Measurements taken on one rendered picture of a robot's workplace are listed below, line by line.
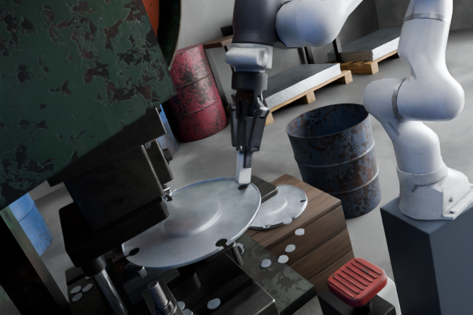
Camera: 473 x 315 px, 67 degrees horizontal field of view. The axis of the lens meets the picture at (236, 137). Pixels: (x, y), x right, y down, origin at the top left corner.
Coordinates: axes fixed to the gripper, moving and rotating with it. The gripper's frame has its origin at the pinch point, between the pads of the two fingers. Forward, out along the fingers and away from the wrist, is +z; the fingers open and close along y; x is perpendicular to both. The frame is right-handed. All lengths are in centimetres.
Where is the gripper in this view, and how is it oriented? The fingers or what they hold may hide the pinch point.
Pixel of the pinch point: (243, 166)
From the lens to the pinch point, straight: 78.1
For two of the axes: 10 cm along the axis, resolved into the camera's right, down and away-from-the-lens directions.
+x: -8.6, 0.1, -5.1
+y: -5.1, -1.4, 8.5
